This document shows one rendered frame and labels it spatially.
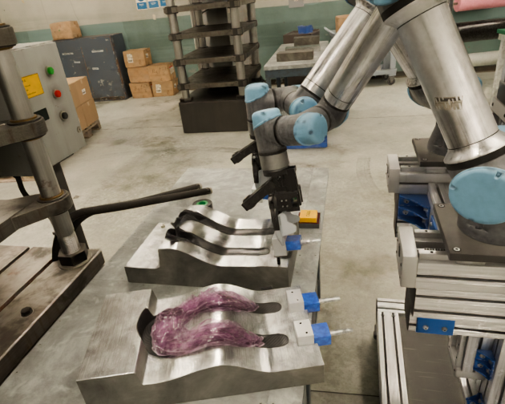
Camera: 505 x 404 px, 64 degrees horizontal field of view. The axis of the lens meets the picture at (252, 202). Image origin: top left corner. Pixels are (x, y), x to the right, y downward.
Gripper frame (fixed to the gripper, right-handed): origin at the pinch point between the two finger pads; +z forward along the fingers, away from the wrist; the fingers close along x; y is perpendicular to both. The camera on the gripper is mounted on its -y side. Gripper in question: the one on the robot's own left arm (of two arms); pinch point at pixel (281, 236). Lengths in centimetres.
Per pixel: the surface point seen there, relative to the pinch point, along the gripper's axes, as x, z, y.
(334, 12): 643, -109, 2
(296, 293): -15.8, 8.7, 4.9
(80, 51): 572, -140, -438
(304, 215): 31.3, 6.1, 1.8
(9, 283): -8, 4, -92
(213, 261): -5.5, 3.2, -19.7
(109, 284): -7, 7, -55
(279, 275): -6.1, 8.6, -1.2
